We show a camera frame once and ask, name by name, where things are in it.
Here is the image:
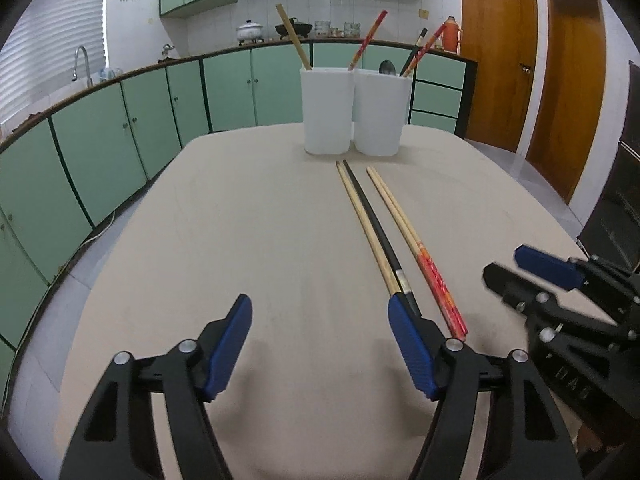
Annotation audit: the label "red patterned chopstick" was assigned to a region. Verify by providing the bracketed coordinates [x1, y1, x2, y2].
[400, 24, 446, 78]
[347, 10, 388, 72]
[367, 166, 469, 341]

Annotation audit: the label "black chopstick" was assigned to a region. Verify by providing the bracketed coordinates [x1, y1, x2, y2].
[342, 159, 421, 316]
[398, 27, 428, 76]

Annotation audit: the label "plain bamboo chopstick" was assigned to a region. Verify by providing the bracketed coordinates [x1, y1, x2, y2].
[276, 3, 312, 70]
[336, 162, 400, 296]

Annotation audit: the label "metal spoon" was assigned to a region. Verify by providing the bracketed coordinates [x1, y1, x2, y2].
[378, 60, 397, 76]

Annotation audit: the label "green lower kitchen cabinets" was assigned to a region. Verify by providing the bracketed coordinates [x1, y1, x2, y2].
[0, 38, 478, 411]

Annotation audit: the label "chrome kitchen faucet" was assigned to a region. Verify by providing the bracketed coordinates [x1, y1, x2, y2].
[70, 44, 94, 87]

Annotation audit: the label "wooden door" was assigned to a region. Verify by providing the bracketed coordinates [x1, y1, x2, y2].
[526, 0, 606, 203]
[461, 0, 538, 152]

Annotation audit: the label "orange thermos flask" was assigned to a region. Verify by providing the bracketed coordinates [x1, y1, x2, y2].
[442, 15, 462, 54]

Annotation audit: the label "white two-compartment utensil holder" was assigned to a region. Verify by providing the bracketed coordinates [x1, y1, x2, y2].
[299, 67, 412, 157]

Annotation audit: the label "glass jars on counter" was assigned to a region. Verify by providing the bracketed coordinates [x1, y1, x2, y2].
[314, 21, 361, 38]

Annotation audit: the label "white window blinds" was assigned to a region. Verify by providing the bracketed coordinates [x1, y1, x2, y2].
[1, 0, 106, 122]

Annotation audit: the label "small kettle on counter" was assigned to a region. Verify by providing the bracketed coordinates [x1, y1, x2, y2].
[158, 44, 175, 63]

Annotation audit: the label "black wok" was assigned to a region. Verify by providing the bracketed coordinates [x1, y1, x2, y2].
[274, 18, 314, 40]

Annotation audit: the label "white cooking pot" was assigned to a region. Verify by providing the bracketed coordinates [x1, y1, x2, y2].
[235, 20, 264, 46]

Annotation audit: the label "white power cable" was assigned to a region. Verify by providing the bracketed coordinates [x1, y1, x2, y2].
[49, 209, 117, 286]

